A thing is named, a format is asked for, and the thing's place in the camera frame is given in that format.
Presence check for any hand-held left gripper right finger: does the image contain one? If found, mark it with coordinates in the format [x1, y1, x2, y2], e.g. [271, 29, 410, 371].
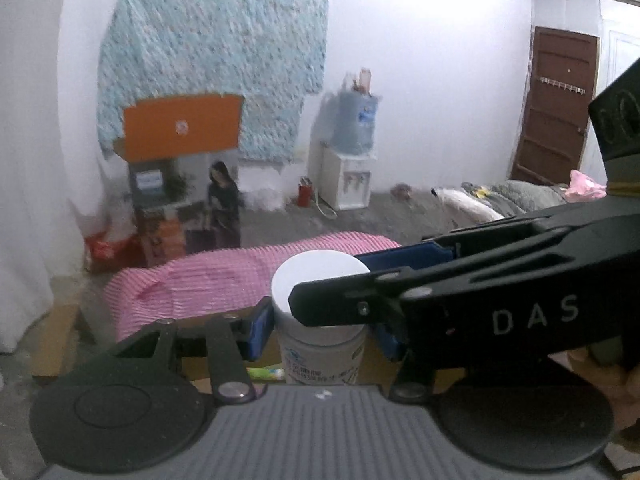
[372, 324, 433, 404]

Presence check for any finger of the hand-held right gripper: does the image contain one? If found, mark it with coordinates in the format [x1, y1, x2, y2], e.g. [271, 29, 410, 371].
[357, 210, 576, 272]
[287, 260, 482, 329]

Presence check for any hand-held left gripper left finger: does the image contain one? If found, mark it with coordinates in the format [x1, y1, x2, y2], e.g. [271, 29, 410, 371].
[116, 297, 274, 406]

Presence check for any white plastic jar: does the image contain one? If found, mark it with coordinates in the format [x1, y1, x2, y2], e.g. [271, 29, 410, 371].
[271, 250, 373, 387]

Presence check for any brown cardboard box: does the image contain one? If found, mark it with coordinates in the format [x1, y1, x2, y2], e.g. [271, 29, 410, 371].
[30, 304, 640, 480]

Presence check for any green white tube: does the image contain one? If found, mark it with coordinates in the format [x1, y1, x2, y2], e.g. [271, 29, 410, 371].
[246, 365, 287, 382]

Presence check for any red white gingham cloth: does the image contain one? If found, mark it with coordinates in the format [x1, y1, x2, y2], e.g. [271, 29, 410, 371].
[102, 231, 402, 345]

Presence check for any white pillow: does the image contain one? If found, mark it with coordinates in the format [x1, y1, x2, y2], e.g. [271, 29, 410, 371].
[431, 186, 507, 222]

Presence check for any white water dispenser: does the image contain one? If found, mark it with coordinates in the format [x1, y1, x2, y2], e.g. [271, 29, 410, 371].
[319, 142, 375, 211]

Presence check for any grey blanket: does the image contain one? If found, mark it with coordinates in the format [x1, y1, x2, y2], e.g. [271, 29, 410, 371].
[462, 180, 573, 222]

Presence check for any printed cardboard box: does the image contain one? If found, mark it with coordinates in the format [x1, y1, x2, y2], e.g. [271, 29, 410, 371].
[127, 152, 244, 267]

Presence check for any pink plastic bag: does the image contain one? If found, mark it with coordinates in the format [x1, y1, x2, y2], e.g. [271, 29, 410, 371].
[564, 170, 609, 204]

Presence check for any blue water bottle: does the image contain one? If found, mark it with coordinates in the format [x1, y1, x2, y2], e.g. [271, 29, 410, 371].
[332, 85, 382, 157]

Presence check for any red printed bag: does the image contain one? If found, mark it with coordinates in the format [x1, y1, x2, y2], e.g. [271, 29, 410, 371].
[84, 232, 147, 275]

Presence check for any white plastic bag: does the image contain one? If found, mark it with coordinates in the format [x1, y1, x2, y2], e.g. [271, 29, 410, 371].
[106, 194, 137, 242]

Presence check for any brown door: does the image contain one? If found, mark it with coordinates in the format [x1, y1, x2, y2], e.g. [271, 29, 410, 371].
[510, 26, 601, 184]

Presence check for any orange cardboard box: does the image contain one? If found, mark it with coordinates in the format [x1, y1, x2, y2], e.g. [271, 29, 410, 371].
[122, 92, 244, 164]

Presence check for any white hook rack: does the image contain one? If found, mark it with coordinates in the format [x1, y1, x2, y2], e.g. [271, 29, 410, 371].
[536, 75, 587, 96]

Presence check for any white door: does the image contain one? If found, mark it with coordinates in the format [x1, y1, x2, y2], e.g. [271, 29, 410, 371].
[580, 0, 640, 173]

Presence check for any white cable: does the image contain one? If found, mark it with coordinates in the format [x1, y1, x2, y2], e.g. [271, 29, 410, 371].
[312, 184, 339, 219]

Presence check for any light blue patterned wall cloth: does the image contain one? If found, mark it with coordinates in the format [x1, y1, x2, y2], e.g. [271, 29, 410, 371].
[96, 0, 329, 162]

